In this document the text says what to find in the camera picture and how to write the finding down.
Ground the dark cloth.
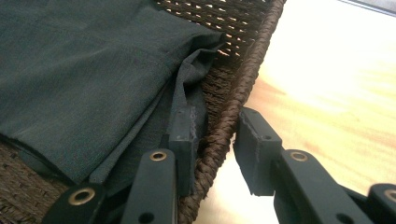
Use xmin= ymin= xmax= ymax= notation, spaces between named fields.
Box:
xmin=0 ymin=0 xmax=227 ymax=191

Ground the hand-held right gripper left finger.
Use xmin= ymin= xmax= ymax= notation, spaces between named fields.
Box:
xmin=120 ymin=105 xmax=200 ymax=224

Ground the brown woven basket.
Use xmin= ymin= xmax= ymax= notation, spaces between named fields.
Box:
xmin=0 ymin=0 xmax=288 ymax=224

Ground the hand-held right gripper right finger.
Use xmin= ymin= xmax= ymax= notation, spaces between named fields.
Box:
xmin=233 ymin=106 xmax=376 ymax=224

